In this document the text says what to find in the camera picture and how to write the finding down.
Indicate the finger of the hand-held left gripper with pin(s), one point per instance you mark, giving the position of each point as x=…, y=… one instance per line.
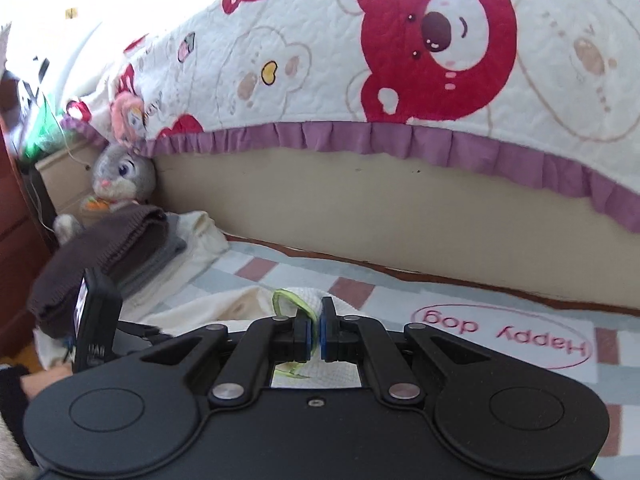
x=145, y=335

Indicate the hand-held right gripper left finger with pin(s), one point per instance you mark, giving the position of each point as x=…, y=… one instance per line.
x=306, y=335

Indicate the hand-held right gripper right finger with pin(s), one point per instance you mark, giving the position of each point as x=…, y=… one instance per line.
x=327, y=335

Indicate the white shirt with green monster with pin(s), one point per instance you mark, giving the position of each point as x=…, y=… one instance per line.
x=210, y=307

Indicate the person's left forearm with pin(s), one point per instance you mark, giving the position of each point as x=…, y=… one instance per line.
x=45, y=382

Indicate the brown knit sweater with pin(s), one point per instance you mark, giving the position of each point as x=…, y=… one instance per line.
x=100, y=250

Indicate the grey folded garment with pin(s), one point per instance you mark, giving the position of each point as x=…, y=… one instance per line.
x=160, y=255

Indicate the red wooden dresser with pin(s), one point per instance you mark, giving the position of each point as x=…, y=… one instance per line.
x=20, y=260

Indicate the cream folded garment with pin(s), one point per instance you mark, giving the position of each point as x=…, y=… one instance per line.
x=200, y=240

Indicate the beige bed headboard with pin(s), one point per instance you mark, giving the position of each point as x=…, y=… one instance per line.
x=400, y=210

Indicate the beige nightstand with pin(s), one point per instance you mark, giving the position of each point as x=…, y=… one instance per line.
x=65, y=175

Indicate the grey rabbit plush toy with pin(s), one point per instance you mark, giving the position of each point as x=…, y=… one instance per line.
x=122, y=170

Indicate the white fuzzy clothing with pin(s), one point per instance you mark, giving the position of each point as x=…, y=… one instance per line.
x=10, y=445

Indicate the green plastic bag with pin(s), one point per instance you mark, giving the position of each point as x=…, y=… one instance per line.
x=40, y=135

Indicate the pink plush doll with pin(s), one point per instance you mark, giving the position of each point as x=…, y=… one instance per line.
x=127, y=117

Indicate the bear print quilt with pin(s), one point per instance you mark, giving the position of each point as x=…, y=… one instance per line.
x=320, y=60

